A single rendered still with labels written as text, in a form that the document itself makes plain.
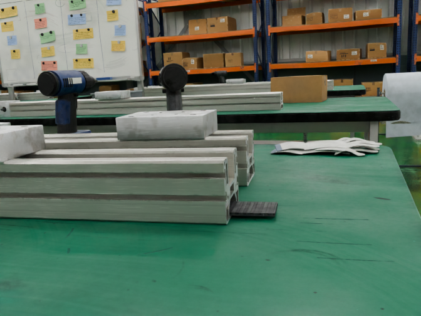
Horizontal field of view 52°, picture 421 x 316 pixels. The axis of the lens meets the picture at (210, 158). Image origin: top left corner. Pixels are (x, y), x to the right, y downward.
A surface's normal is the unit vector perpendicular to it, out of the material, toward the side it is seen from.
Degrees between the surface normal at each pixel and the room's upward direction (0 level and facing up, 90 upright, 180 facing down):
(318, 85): 88
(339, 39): 90
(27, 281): 0
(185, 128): 90
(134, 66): 90
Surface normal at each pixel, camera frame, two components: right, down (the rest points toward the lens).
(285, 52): -0.32, 0.20
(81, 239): -0.05, -0.98
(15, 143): 0.97, 0.00
